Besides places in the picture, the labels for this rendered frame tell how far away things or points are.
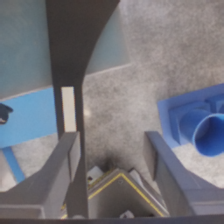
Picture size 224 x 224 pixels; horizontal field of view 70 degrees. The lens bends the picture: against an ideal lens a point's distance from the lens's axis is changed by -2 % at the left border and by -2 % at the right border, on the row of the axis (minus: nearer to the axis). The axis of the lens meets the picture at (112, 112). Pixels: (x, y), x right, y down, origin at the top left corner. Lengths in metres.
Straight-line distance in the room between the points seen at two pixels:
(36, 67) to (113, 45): 0.09
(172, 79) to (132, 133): 0.54
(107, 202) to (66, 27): 1.18
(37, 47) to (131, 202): 1.21
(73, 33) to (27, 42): 0.05
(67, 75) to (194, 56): 1.34
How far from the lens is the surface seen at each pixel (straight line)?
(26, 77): 0.20
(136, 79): 1.29
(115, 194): 1.24
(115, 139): 1.37
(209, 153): 1.27
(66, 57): 0.18
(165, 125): 1.43
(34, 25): 0.20
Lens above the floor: 1.25
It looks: 75 degrees down
